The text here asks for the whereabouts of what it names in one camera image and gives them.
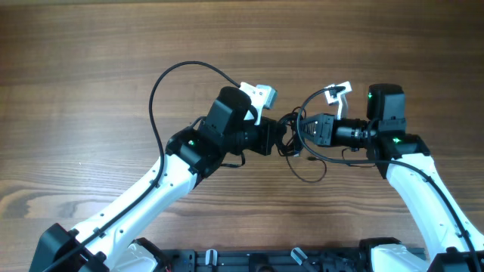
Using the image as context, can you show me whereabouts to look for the black USB cable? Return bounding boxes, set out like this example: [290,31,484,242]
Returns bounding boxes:
[277,106,328,184]

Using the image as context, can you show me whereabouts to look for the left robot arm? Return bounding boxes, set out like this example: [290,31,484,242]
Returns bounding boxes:
[30,82,278,271]

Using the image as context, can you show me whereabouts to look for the left camera cable black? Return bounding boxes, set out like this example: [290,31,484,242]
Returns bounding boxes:
[42,60,240,271]

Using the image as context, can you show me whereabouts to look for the camera cable black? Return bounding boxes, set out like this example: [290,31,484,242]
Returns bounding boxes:
[42,60,240,271]
[296,85,483,272]

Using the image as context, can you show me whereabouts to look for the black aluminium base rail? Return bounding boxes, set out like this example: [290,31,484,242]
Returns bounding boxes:
[113,247,428,272]

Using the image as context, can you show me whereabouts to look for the right camera cable black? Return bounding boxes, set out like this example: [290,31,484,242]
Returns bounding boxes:
[296,85,483,272]

